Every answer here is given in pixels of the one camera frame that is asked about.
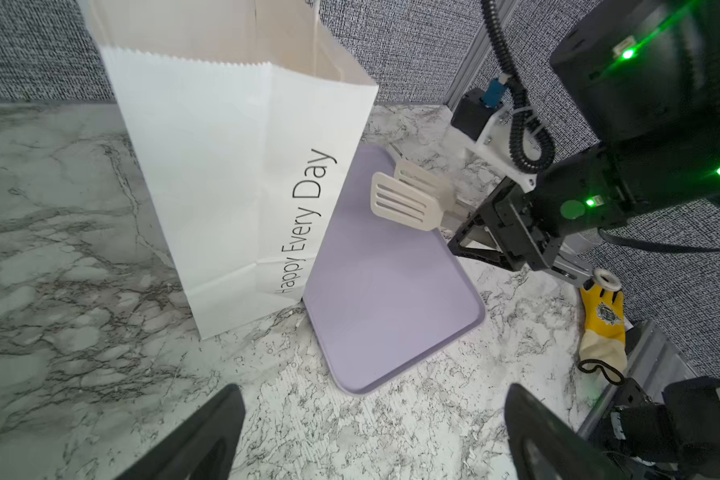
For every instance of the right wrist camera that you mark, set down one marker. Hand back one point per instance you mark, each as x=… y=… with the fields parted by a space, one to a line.
x=481 y=125

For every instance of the aluminium front rail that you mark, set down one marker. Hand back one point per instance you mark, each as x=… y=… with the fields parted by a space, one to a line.
x=654 y=360

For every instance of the lilac plastic tray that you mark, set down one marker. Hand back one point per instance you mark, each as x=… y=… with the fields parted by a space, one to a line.
x=382 y=296

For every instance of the white printed paper bag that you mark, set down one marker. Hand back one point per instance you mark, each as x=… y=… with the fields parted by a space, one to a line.
x=245 y=117

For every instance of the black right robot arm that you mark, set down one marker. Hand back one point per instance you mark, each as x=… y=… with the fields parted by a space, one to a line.
x=645 y=75

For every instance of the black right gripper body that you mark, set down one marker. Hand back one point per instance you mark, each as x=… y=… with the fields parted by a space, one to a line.
x=511 y=228

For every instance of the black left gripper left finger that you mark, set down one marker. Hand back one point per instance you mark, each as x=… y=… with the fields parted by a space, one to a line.
x=202 y=447

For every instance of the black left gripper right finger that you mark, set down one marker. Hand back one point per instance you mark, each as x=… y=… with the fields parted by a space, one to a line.
x=544 y=447

